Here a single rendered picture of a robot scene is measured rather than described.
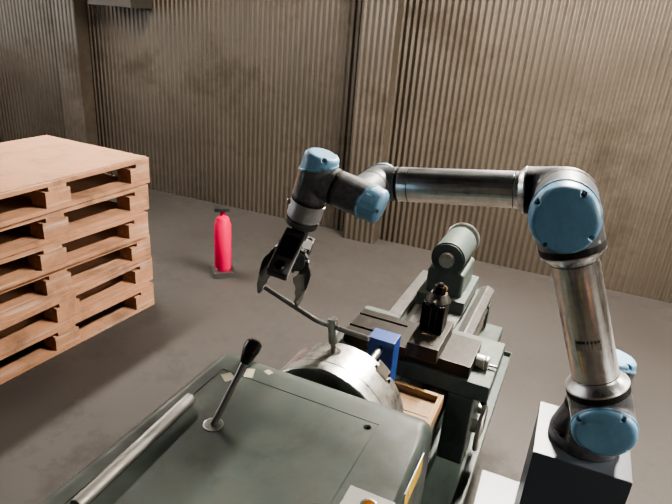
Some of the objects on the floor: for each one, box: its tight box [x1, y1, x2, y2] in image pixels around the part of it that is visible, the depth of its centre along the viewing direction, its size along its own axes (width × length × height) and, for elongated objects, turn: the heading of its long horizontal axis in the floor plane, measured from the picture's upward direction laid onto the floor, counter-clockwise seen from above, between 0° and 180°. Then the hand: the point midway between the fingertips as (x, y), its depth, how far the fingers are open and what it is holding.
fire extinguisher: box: [211, 206, 235, 279], centre depth 436 cm, size 24×24×55 cm
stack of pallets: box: [0, 135, 154, 385], centre depth 339 cm, size 144×99×102 cm
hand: (277, 297), depth 130 cm, fingers open, 8 cm apart
